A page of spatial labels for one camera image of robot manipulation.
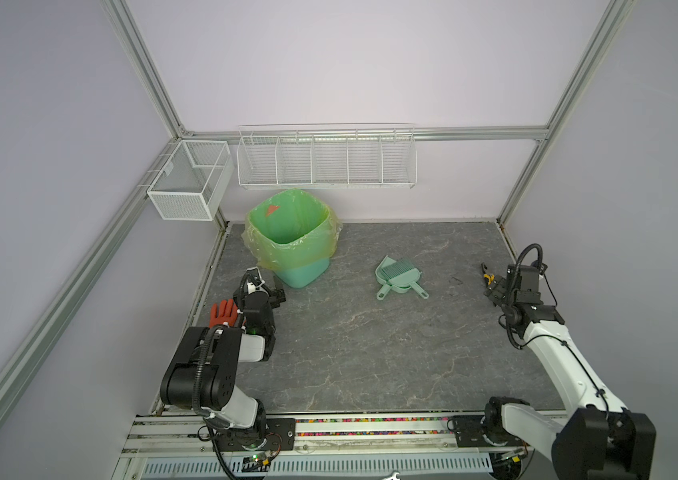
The yellow black small tool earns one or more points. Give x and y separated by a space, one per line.
488 276

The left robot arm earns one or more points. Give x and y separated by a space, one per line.
201 375

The green plastic dustpan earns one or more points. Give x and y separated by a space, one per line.
383 280

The small white mesh basket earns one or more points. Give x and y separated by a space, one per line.
192 181

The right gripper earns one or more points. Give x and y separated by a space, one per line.
495 291

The aluminium front rail frame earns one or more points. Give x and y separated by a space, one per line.
398 445

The red rubber glove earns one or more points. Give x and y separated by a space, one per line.
223 313

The green hand brush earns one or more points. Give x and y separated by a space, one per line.
404 274

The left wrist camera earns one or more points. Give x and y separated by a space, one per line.
252 281

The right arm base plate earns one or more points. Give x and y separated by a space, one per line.
468 431

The green trash bin with bag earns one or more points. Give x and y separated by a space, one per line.
294 234

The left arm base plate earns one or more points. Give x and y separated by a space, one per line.
273 434

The long white wire basket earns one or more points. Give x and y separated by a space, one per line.
327 156

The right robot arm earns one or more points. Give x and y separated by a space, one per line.
601 437

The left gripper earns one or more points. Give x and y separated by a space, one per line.
276 297

